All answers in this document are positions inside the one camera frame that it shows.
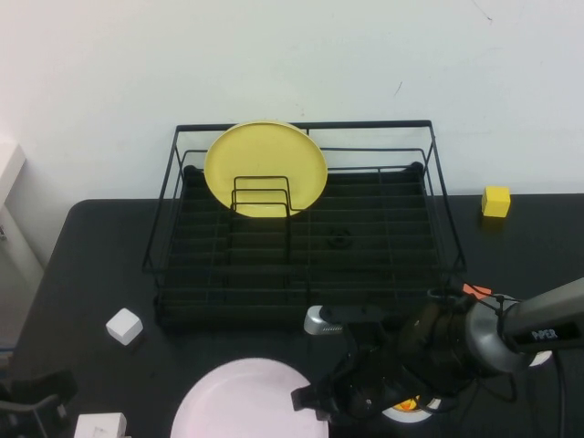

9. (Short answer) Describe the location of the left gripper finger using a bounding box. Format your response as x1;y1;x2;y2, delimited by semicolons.
11;369;78;405
0;394;69;438

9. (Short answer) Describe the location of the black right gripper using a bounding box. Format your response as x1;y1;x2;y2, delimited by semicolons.
290;318;412;425

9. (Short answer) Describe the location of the pink plate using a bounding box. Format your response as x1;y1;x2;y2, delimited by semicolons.
171;358;330;438

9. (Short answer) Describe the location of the yellow plate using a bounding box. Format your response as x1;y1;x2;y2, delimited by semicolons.
203;120;329;219

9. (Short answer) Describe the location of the white foam block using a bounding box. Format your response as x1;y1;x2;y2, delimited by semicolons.
73;412;129;438

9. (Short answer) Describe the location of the yellow rubber duck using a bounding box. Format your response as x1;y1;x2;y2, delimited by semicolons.
392;395;421;413

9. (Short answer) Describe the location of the white tape roll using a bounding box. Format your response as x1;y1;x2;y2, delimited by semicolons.
381;395;443;424
527;349;554;368

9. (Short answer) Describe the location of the white cube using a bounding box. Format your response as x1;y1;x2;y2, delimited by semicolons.
105;308;144;347

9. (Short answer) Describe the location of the orange cube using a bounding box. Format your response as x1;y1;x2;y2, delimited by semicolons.
462;283;492;301

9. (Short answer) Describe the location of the white cabinet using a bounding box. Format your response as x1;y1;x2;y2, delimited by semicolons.
0;141;47;366

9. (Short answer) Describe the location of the yellow cube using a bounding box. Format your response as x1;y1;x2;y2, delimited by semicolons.
481;185;512;219

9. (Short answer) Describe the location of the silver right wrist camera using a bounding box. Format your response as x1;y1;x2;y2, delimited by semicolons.
304;304;389;338

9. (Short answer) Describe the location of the black wire dish rack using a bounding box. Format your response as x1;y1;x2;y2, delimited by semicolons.
141;120;467;320
154;162;453;329

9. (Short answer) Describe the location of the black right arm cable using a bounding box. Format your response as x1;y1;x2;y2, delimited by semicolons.
549;349;571;438

